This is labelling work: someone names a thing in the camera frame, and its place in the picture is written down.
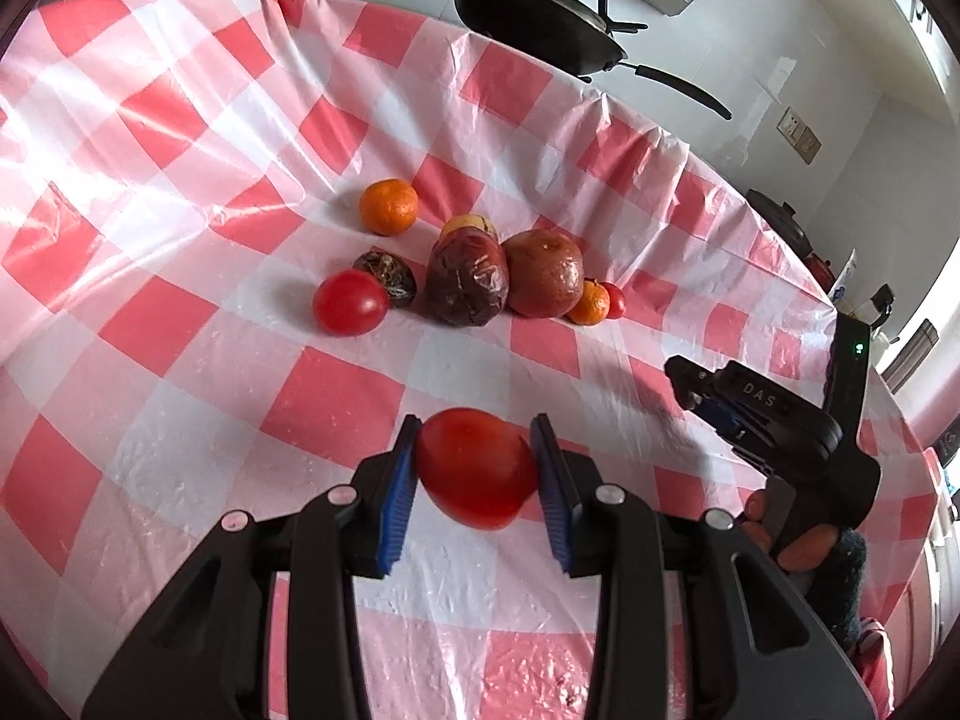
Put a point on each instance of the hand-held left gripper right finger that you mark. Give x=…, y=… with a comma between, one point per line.
x=551, y=487

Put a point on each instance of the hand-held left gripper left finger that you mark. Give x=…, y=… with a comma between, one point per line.
x=397, y=495

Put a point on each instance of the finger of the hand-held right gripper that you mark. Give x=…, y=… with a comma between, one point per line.
x=686, y=376
x=721, y=416

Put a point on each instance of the large reddish brown passion fruit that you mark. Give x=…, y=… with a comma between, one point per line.
x=544, y=274

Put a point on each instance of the person's right hand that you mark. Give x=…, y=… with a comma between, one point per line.
x=806, y=549

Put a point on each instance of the small red cherry tomato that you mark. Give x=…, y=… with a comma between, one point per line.
x=617, y=301

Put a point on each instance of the small orange tangerine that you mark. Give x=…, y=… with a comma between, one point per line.
x=590, y=304

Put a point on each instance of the white carton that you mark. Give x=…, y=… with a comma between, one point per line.
x=844, y=279

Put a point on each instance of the black pot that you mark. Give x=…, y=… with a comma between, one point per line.
x=784, y=221

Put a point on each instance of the dark water chestnut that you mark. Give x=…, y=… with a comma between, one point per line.
x=391, y=274

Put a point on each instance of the dark wrinkled passion fruit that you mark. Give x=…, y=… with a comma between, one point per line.
x=466, y=277

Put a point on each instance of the yellow striped fruit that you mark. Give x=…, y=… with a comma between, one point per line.
x=465, y=225

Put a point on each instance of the large orange tangerine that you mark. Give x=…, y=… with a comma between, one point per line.
x=388, y=206

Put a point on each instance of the black wok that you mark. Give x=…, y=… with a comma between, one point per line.
x=540, y=19

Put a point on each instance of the wall socket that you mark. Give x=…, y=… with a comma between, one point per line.
x=799, y=136

